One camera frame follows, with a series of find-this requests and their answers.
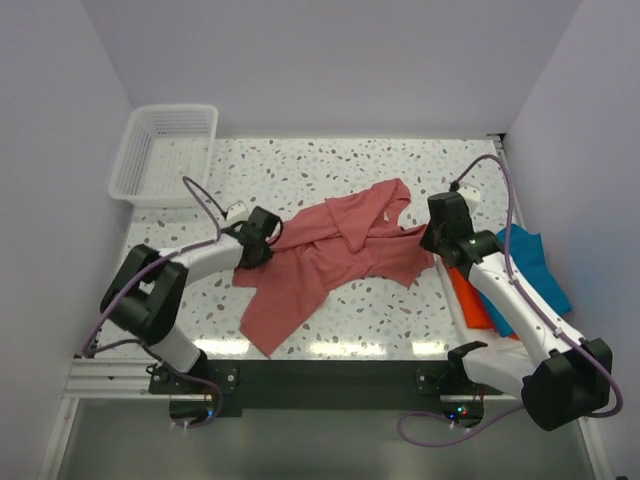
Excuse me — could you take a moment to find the salmon pink t shirt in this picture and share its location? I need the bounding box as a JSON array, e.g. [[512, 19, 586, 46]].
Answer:
[[233, 179, 435, 356]]

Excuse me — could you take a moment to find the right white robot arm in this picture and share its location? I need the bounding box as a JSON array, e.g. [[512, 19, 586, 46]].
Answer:
[[420, 192, 613, 431]]

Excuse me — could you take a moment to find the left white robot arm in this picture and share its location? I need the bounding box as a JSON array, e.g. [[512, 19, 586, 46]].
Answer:
[[100, 207, 284, 392]]

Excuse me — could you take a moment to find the blue folded t shirt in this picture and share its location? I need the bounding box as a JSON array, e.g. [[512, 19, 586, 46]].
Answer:
[[480, 224, 573, 338]]

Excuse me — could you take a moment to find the orange folded t shirt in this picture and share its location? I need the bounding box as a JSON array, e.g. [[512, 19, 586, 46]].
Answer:
[[446, 266, 498, 332]]

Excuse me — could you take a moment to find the white plastic laundry basket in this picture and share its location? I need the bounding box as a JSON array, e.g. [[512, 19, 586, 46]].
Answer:
[[108, 104, 218, 209]]

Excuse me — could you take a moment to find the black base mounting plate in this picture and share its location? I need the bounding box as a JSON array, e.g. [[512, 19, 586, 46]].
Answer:
[[146, 360, 490, 427]]

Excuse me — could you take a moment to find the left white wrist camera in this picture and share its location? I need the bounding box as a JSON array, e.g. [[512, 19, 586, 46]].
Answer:
[[225, 201, 250, 224]]

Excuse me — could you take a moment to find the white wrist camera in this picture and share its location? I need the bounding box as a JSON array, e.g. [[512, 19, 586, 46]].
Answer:
[[225, 201, 250, 224], [458, 184, 482, 209]]

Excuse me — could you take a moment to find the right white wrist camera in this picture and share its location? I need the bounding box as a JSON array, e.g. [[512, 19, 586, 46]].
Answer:
[[458, 184, 482, 209]]

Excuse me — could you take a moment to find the aluminium frame rail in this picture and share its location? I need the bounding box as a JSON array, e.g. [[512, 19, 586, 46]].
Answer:
[[63, 358, 154, 400]]

